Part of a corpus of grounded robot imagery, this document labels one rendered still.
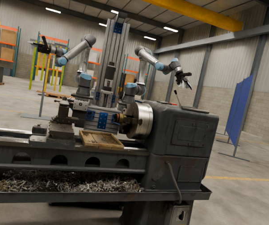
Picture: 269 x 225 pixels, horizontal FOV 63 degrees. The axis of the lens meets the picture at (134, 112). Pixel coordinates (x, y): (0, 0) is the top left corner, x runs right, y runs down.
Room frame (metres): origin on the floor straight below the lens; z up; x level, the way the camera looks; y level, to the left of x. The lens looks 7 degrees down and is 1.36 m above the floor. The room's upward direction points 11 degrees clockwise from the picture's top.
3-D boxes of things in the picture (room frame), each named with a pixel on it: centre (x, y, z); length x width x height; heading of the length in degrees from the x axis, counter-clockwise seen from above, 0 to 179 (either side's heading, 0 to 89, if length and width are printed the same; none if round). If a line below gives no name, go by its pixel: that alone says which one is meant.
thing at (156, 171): (2.00, -0.40, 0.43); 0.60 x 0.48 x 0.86; 112
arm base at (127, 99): (2.41, 0.09, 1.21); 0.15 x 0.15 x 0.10
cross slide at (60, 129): (1.62, 0.53, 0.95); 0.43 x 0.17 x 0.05; 22
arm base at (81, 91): (2.31, 0.57, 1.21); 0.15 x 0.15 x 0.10
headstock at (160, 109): (2.00, -0.40, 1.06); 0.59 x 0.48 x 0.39; 112
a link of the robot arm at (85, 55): (2.42, 0.65, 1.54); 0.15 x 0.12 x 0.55; 33
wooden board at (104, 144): (1.72, 0.23, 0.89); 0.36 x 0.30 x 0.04; 22
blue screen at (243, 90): (7.71, -3.50, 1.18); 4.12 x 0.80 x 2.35; 162
